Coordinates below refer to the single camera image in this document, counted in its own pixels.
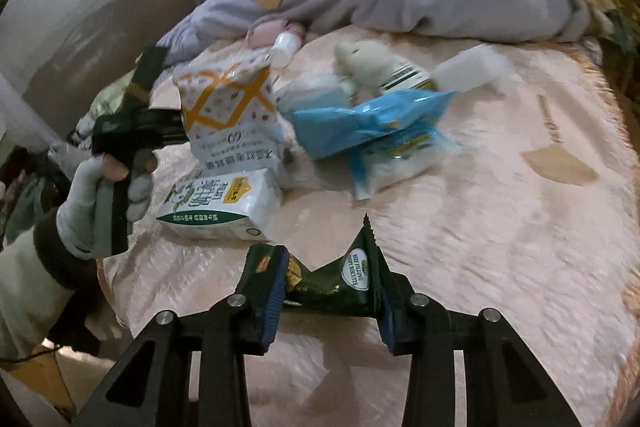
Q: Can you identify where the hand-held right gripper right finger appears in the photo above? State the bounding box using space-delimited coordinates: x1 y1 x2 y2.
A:
377 272 583 427

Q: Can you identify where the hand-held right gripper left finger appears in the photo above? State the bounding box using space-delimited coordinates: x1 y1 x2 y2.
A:
70 244 290 427

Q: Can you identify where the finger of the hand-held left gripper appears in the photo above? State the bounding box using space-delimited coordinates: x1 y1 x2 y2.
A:
149 107 190 148

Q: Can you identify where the dark green snack wrapper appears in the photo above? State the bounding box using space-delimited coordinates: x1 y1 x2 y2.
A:
235 213 397 315

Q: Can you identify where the white orange patterned bag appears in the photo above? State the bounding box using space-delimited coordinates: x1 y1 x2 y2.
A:
172 54 282 182

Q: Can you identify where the white green tissue pack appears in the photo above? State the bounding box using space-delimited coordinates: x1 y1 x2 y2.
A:
156 167 284 243

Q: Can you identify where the person's left forearm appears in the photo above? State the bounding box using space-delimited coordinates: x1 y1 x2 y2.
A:
0 207 108 363

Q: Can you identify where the person's left hand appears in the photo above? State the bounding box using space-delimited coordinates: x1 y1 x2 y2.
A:
56 152 158 260

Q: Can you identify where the floral bed sheet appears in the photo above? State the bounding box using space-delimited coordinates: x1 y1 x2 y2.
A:
75 82 137 144

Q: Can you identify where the pink soft item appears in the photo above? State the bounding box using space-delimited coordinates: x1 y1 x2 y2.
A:
247 19 308 48

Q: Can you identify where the small white bottle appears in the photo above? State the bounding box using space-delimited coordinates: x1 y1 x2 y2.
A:
270 31 302 68

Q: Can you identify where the blue white plastic packet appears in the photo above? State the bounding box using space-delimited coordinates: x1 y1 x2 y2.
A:
347 132 462 201

